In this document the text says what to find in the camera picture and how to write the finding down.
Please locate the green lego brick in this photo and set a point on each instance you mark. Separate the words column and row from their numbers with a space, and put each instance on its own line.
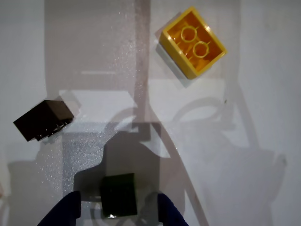
column 118, row 195

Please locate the yellow lego brick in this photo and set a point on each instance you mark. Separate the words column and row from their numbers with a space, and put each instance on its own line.
column 178, row 58

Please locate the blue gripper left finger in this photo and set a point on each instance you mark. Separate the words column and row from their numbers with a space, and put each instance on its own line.
column 61, row 214

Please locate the black lego brick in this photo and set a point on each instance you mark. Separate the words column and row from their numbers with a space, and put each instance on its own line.
column 40, row 120

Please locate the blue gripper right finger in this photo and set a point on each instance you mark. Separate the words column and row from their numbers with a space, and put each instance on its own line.
column 169, row 216

